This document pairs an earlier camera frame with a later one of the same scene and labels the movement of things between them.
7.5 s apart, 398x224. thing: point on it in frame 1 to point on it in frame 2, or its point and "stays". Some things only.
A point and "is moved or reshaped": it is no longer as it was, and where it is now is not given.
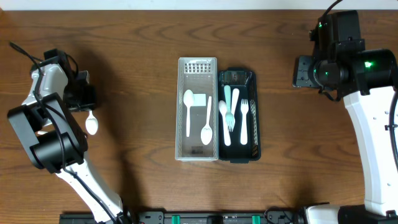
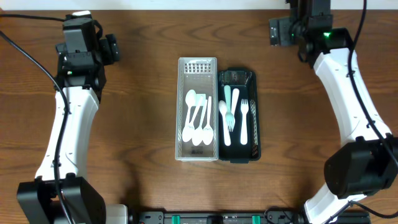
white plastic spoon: (91, 123) is moved or reshaped
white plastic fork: (229, 116) stays
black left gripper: (90, 102) to (107, 48)
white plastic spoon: (188, 98) stays
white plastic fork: (235, 96) stays
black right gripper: (301, 77) to (285, 38)
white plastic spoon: (222, 107) stays
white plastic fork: (244, 107) stays
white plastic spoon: (206, 134) stays
